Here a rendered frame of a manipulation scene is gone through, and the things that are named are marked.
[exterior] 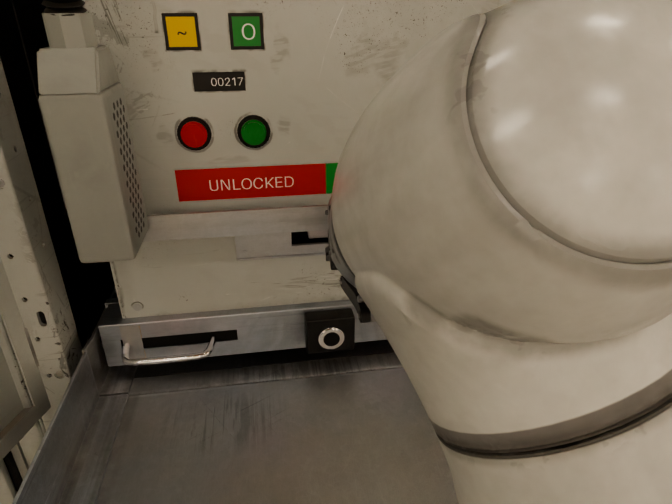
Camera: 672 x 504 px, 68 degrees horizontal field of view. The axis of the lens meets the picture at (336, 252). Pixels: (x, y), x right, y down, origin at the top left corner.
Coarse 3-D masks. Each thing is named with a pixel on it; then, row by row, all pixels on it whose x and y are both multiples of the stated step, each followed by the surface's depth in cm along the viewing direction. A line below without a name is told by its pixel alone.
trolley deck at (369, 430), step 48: (288, 384) 60; (336, 384) 60; (384, 384) 60; (144, 432) 53; (192, 432) 53; (240, 432) 53; (288, 432) 53; (336, 432) 53; (384, 432) 53; (432, 432) 53; (144, 480) 48; (192, 480) 48; (240, 480) 48; (288, 480) 48; (336, 480) 48; (384, 480) 48; (432, 480) 48
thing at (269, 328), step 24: (120, 312) 60; (216, 312) 60; (240, 312) 60; (264, 312) 60; (288, 312) 61; (120, 336) 58; (144, 336) 59; (168, 336) 60; (192, 336) 60; (240, 336) 61; (264, 336) 62; (288, 336) 62; (360, 336) 64; (384, 336) 65; (120, 360) 60
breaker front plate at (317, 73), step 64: (128, 0) 45; (192, 0) 46; (256, 0) 46; (320, 0) 47; (384, 0) 48; (448, 0) 49; (512, 0) 50; (128, 64) 47; (192, 64) 48; (256, 64) 49; (320, 64) 50; (384, 64) 51; (320, 128) 53; (192, 256) 57; (256, 256) 58; (320, 256) 59
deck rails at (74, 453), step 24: (72, 384) 50; (72, 408) 50; (96, 408) 56; (120, 408) 56; (48, 432) 44; (72, 432) 49; (96, 432) 53; (48, 456) 44; (72, 456) 49; (96, 456) 50; (24, 480) 40; (48, 480) 44; (72, 480) 47; (96, 480) 47
